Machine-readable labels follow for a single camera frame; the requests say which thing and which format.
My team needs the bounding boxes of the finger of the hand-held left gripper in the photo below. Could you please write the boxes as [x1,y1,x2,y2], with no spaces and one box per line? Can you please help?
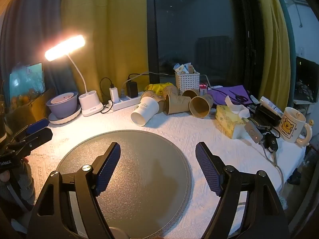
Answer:
[14,118,49,141]
[9,127,53,153]

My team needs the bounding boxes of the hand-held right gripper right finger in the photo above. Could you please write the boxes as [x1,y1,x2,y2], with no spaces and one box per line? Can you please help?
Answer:
[195,141,291,239]

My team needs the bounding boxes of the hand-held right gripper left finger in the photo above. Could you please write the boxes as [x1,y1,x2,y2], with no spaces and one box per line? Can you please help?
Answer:
[26,142,130,239]

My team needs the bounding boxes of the person's left forearm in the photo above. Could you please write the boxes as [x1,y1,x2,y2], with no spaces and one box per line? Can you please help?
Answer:
[0,163,36,213]

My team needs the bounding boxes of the brown paper cup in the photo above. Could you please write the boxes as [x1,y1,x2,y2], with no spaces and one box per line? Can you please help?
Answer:
[165,94,192,115]
[182,89,201,99]
[141,90,165,112]
[189,95,214,119]
[162,85,179,97]

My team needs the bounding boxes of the white paper cup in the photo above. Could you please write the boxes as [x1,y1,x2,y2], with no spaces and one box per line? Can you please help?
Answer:
[131,97,159,126]

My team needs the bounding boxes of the cardboard box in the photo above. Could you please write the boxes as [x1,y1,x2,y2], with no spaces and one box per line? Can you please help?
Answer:
[4,88,57,131]

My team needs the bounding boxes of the purple bowl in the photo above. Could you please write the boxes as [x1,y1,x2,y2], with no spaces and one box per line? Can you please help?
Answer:
[46,92,79,119]

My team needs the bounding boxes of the round grey mat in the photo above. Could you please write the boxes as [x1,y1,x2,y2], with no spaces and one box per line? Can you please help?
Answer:
[55,130,192,238]

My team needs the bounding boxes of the white plate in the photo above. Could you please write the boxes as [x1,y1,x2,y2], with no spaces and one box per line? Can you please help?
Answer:
[48,104,82,125]

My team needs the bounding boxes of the blue picture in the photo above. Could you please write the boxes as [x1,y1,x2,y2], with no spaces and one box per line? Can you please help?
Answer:
[9,62,46,98]

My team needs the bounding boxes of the yellow tissue box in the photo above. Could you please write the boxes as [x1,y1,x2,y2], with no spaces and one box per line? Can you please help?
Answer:
[215,96,251,139]

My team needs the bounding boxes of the white textured tablecloth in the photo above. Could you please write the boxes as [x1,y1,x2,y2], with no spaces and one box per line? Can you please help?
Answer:
[25,97,307,239]

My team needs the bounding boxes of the white desk lamp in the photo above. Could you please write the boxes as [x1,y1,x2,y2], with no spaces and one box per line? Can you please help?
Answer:
[45,35,104,117]

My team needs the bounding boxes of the black car key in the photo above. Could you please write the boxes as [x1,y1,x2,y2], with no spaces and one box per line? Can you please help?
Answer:
[264,131,279,153]

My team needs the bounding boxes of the white power strip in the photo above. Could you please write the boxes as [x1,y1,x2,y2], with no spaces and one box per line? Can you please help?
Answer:
[108,96,142,112]

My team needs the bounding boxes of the purple cloth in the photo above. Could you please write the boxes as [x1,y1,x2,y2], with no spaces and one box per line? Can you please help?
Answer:
[207,85,253,105]

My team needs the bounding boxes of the black scissors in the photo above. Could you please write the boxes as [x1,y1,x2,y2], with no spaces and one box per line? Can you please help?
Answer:
[225,91,250,103]

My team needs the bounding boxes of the black case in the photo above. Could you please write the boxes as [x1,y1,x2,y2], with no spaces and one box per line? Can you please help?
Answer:
[254,104,284,128]

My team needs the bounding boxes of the grey curtain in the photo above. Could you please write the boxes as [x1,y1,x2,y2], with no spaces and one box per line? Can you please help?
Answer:
[0,4,66,98]

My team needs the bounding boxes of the black charger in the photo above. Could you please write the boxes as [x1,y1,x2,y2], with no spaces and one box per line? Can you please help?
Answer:
[126,81,138,98]

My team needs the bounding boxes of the white plastic basket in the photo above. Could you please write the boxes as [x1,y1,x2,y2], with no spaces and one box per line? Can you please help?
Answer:
[175,71,201,94]

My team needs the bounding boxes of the white tube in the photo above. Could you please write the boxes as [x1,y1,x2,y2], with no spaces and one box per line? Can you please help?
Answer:
[259,96,285,116]

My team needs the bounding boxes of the cream bear mug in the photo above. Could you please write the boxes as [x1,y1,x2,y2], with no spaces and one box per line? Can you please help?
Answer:
[279,107,313,146]

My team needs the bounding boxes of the yellow plastic bag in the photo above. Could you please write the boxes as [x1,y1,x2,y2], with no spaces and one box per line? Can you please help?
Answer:
[145,82,175,93]

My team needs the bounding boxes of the sachets in basket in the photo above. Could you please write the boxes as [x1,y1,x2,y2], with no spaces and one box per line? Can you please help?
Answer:
[174,63,196,75]

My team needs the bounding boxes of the yellow curtain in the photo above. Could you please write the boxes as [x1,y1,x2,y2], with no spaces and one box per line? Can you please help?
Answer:
[60,0,150,100]
[252,0,296,110]

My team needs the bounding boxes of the dark monitor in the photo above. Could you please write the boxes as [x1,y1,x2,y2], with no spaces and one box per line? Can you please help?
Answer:
[295,56,319,103]

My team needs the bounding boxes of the grey remote with cable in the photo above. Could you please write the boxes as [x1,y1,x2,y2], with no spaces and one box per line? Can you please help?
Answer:
[244,121,285,201]

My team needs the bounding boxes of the black cable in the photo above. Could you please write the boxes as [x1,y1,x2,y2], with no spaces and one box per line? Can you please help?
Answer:
[100,78,114,114]

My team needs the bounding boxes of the white cable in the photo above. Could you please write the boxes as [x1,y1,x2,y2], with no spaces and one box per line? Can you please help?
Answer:
[128,72,175,81]

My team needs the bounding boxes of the black window frame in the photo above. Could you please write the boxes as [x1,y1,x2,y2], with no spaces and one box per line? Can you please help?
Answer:
[146,0,160,85]

